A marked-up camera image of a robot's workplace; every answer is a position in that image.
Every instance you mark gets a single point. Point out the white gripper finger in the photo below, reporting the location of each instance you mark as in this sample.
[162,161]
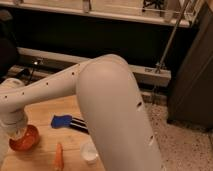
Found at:
[20,134]

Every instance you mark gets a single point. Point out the dark cabinet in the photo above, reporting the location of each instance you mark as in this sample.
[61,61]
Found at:
[191,94]

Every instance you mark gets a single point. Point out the black office chair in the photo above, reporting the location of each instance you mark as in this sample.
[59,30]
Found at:
[9,55]

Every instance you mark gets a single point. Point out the orange ceramic bowl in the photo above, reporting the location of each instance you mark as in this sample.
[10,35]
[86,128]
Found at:
[30,139]

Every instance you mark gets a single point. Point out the orange carrot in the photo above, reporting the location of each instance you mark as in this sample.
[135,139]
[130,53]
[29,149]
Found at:
[58,161]

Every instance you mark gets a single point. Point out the metal pole stand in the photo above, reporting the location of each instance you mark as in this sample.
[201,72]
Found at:
[159,65]

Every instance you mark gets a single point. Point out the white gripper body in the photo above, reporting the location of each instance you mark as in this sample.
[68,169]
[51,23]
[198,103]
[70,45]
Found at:
[13,122]

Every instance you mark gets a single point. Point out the white plastic cup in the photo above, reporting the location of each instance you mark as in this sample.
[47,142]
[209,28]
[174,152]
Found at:
[88,152]

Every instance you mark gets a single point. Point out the blue and black tool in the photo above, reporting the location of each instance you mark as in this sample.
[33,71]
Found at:
[68,121]

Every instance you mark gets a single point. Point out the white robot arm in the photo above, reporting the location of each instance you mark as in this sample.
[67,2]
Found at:
[110,103]

